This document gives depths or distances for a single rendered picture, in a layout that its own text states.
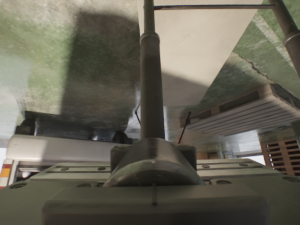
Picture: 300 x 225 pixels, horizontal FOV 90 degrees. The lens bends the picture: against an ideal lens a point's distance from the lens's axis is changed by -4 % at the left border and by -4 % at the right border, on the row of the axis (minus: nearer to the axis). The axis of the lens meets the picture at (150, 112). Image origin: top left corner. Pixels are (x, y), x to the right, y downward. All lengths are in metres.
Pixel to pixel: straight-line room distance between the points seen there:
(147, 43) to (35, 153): 1.78
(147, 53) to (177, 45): 0.38
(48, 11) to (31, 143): 1.39
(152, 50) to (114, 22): 0.57
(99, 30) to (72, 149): 1.40
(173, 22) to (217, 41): 0.20
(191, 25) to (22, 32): 0.84
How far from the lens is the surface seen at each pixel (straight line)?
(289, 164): 5.40
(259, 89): 1.65
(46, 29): 1.01
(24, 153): 1.99
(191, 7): 0.45
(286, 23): 0.49
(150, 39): 0.33
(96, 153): 2.02
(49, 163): 2.12
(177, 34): 0.64
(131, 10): 0.82
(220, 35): 0.70
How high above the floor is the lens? 0.67
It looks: 21 degrees down
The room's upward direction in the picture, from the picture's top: 179 degrees clockwise
